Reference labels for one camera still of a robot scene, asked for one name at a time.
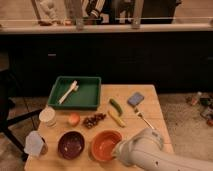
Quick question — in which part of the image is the orange bowl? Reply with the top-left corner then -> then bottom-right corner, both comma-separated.
90,130 -> 122,162

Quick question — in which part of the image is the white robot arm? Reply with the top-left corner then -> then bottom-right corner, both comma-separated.
112,128 -> 213,171

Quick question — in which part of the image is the green plastic tray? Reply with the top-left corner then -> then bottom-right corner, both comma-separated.
47,76 -> 101,110

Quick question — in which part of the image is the green cucumber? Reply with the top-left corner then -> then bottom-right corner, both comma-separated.
109,98 -> 123,116

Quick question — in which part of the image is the white dish brush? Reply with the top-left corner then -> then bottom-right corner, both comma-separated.
58,80 -> 79,104

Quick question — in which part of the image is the blue sponge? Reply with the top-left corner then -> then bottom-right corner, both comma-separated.
127,92 -> 144,107

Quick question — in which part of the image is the yellow banana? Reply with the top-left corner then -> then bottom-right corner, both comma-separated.
108,111 -> 126,128

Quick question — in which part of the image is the bunch of red grapes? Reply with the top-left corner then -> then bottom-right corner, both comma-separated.
83,113 -> 106,129

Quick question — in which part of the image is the silver fork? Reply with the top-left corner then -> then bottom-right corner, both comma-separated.
134,107 -> 155,130

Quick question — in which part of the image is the orange peach fruit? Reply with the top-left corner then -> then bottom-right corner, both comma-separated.
68,113 -> 80,127

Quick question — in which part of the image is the dark purple bowl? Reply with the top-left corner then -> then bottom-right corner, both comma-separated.
58,131 -> 85,160

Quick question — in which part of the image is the translucent plastic container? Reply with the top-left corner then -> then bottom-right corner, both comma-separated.
24,131 -> 48,157

